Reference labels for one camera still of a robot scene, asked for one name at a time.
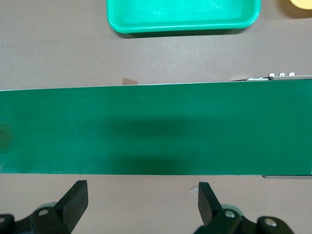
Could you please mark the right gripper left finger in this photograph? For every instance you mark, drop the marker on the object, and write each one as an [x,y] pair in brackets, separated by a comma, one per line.
[73,207]

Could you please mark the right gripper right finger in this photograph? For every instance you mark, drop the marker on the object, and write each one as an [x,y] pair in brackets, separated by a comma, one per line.
[207,204]

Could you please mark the green belt conveyor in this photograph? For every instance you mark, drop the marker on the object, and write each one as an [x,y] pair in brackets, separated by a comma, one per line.
[156,109]

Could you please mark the green plastic tray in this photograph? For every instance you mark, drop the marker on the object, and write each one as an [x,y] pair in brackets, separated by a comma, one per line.
[182,14]

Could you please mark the yellow plastic tray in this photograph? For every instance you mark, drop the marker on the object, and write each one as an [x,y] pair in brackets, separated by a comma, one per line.
[303,3]

